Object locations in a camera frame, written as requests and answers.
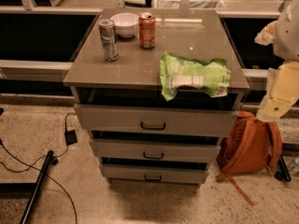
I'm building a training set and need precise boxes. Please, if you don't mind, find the grey drawer cabinet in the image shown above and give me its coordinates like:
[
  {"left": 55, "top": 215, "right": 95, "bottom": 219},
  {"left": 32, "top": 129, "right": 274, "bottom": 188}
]
[{"left": 63, "top": 7, "right": 250, "bottom": 189}]

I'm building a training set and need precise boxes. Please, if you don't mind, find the orange soda can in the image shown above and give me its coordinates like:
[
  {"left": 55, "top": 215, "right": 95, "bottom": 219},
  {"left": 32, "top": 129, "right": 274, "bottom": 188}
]
[{"left": 138, "top": 12, "right": 156, "bottom": 49}]

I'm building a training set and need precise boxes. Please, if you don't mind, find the silver tall drink can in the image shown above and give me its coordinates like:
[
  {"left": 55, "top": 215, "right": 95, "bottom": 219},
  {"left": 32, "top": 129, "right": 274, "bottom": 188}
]
[{"left": 99, "top": 19, "right": 119, "bottom": 62}]

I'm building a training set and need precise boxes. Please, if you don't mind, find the grey middle drawer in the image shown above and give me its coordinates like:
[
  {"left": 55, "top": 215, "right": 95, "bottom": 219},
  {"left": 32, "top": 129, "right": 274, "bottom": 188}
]
[{"left": 90, "top": 139, "right": 220, "bottom": 163}]

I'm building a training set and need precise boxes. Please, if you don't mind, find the black metal leg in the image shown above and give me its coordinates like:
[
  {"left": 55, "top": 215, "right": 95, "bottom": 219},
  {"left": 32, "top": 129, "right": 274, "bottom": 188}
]
[{"left": 20, "top": 150, "right": 53, "bottom": 224}]

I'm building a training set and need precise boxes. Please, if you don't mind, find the black power adapter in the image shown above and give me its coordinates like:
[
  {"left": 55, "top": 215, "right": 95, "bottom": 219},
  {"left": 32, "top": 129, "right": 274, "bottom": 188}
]
[{"left": 64, "top": 130, "right": 78, "bottom": 146}]

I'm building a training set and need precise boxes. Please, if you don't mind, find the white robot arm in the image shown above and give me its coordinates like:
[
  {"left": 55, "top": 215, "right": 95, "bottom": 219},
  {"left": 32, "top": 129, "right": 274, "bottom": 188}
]
[{"left": 254, "top": 0, "right": 299, "bottom": 122}]

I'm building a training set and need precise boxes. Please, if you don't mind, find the grey drawer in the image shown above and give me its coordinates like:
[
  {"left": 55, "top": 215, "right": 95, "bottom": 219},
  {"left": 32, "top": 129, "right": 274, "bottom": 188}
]
[
  {"left": 90, "top": 139, "right": 220, "bottom": 163},
  {"left": 74, "top": 104, "right": 237, "bottom": 137},
  {"left": 99, "top": 164, "right": 208, "bottom": 185}
]

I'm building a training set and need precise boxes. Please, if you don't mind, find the white bowl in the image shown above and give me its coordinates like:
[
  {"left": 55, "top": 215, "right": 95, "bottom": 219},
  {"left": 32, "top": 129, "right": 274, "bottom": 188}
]
[{"left": 111, "top": 12, "right": 139, "bottom": 38}]

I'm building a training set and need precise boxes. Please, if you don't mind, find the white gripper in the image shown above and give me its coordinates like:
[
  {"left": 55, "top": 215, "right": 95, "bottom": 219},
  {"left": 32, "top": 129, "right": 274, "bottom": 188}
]
[{"left": 254, "top": 21, "right": 299, "bottom": 122}]

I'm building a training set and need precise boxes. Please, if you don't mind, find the grey top drawer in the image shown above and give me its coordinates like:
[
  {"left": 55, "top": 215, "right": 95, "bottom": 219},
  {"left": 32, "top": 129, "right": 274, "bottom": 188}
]
[{"left": 74, "top": 104, "right": 237, "bottom": 137}]

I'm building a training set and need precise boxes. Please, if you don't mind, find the green chip bag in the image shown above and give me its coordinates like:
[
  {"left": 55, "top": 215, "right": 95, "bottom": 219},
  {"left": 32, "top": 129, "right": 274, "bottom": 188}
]
[{"left": 160, "top": 52, "right": 231, "bottom": 101}]

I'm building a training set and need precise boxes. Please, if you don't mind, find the black cable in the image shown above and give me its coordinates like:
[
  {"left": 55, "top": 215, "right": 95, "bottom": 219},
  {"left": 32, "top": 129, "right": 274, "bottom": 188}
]
[{"left": 0, "top": 112, "right": 78, "bottom": 224}]

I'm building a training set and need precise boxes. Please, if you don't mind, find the orange backpack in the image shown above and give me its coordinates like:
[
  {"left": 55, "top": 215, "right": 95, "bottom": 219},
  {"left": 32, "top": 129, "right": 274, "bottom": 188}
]
[{"left": 216, "top": 111, "right": 282, "bottom": 206}]

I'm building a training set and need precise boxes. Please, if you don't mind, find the black stand foot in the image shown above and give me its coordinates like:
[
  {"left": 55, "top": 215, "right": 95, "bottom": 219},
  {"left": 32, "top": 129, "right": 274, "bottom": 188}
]
[{"left": 275, "top": 157, "right": 292, "bottom": 182}]

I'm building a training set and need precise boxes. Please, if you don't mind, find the grey bottom drawer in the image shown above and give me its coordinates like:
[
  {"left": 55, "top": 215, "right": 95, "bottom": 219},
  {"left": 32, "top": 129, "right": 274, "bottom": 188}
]
[{"left": 99, "top": 164, "right": 208, "bottom": 185}]

